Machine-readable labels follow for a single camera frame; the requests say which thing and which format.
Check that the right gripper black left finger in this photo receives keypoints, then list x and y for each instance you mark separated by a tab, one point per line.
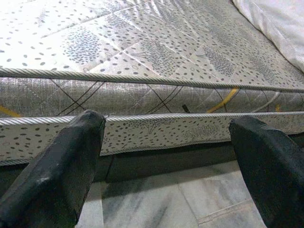
54	178

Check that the dark bed base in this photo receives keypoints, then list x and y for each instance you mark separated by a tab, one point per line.
166	161

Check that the grey white printed pillow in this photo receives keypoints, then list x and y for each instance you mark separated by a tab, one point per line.
280	23

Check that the quilted grey white mattress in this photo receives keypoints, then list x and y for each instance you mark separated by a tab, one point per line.
142	47

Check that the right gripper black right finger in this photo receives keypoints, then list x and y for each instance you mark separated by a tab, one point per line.
273	178

